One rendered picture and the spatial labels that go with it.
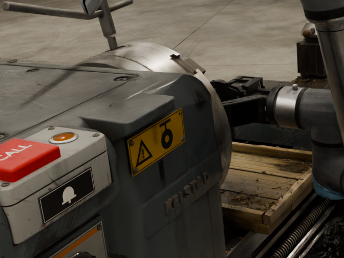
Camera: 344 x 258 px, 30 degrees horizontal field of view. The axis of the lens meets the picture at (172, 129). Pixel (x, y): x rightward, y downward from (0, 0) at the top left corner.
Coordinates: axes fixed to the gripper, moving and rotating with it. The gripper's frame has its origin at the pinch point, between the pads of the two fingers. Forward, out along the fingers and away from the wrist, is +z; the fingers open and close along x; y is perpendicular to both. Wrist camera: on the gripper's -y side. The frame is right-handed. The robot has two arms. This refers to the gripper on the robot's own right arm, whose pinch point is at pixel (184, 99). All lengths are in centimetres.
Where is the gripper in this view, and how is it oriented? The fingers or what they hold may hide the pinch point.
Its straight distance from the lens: 127.1
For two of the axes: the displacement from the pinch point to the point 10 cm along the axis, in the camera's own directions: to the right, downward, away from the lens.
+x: -1.1, -9.3, -3.4
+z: -8.1, -1.2, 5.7
